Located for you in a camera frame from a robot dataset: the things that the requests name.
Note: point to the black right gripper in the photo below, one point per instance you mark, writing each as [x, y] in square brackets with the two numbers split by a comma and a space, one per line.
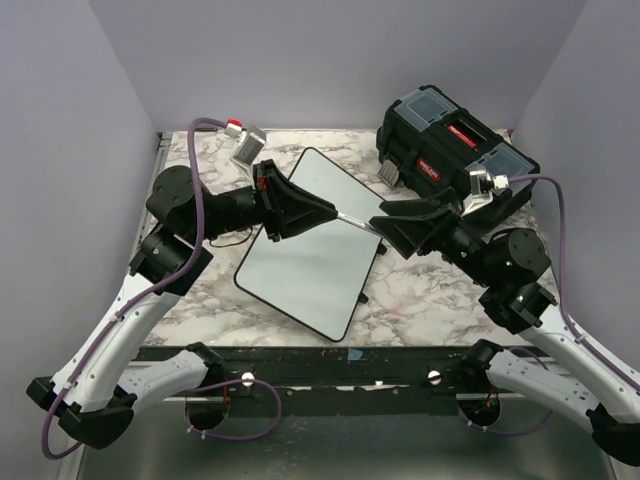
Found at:
[409, 233]

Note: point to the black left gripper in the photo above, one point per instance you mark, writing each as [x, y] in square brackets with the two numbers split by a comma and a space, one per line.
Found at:
[284, 206]

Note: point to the white whiteboard marker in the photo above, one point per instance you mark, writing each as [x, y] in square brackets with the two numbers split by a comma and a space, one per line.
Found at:
[362, 225]

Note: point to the white whiteboard black frame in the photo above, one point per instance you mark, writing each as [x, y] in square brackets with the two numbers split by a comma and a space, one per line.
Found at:
[318, 277]

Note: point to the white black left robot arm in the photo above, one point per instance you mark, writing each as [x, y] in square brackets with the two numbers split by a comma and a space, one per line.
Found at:
[93, 398]

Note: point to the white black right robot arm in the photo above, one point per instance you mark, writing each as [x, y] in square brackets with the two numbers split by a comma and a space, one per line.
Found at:
[600, 393]

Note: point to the black red toolbox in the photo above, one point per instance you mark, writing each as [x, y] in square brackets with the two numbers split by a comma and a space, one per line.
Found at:
[434, 143]

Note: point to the blue tape piece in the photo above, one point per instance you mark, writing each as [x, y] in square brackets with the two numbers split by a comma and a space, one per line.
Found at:
[354, 354]

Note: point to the black mounting base bar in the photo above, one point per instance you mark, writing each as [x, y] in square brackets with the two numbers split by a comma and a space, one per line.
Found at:
[320, 381]

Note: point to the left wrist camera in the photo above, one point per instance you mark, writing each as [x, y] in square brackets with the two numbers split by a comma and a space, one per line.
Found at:
[248, 143]

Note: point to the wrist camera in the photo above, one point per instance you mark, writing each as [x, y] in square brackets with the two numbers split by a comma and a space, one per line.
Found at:
[248, 143]
[483, 185]

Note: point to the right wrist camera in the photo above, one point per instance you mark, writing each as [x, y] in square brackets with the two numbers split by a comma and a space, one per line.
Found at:
[483, 185]

